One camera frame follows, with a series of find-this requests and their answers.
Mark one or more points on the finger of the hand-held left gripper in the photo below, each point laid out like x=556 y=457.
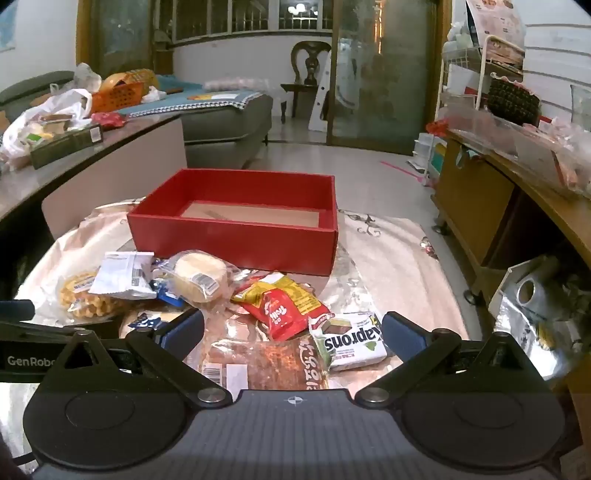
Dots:
x=16 y=310

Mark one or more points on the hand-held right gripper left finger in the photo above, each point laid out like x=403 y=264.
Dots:
x=182 y=332

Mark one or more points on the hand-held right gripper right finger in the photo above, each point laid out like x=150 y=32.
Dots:
x=401 y=334

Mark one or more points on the blue sausage snack packet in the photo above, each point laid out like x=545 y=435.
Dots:
x=138 y=321

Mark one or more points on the green white wafer packet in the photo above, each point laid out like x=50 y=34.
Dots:
x=346 y=344

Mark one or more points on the round cake clear packet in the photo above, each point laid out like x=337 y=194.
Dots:
x=198 y=274

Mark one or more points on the yellow waffle packet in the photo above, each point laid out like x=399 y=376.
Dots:
x=83 y=295

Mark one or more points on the long red white snack packet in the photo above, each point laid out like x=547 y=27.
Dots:
x=272 y=364

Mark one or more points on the red yellow snack packet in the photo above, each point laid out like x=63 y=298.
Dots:
x=281 y=309

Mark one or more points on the red cardboard box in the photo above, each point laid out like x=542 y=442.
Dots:
x=231 y=240

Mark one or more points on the shiny floral tablecloth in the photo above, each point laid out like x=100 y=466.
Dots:
x=392 y=258

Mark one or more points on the silver foil bag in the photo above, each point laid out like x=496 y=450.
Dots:
x=521 y=332

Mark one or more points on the grey tape roll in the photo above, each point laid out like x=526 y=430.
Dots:
x=526 y=290

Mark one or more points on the wooden cabinet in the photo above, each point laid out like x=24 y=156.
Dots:
x=471 y=198

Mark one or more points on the pink fly swatter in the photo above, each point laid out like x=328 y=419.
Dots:
x=401 y=169

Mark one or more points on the dark green box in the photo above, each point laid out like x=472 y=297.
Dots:
x=64 y=145

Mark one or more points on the grey coffee table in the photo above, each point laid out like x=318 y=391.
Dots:
x=115 y=161

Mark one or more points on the white stacked containers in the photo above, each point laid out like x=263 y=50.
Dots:
x=424 y=152

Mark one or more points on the white plastic bag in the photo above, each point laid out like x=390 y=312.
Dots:
x=55 y=104

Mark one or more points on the red plastic bag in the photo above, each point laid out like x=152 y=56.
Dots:
x=438 y=127

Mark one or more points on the grey sofa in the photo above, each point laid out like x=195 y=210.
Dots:
x=221 y=124

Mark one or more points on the clear plastic tray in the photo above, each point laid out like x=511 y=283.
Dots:
x=508 y=134

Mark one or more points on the blue blanket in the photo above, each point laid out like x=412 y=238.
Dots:
x=198 y=97

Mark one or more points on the orange plastic basket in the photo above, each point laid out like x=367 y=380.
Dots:
x=120 y=97

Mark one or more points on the white crumpled bag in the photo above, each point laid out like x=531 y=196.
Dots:
x=153 y=95

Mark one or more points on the sliding glass door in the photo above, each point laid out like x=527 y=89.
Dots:
x=383 y=92

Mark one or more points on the clear plastic bag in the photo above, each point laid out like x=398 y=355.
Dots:
x=87 y=76

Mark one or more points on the clear bagged egg tray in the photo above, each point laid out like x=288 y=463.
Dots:
x=235 y=84

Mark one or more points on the white perforated board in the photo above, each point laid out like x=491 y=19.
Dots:
x=321 y=92

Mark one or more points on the dark woven bag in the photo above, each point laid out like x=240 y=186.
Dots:
x=512 y=101

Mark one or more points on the yellow bag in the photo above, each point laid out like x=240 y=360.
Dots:
x=134 y=76

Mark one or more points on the wooden framed glass panel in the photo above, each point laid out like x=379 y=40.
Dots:
x=120 y=37

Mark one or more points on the dark wooden chair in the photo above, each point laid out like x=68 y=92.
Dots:
x=310 y=55

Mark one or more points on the barred window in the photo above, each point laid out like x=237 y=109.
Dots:
x=244 y=18

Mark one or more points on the wall poster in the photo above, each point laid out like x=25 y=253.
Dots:
x=496 y=21

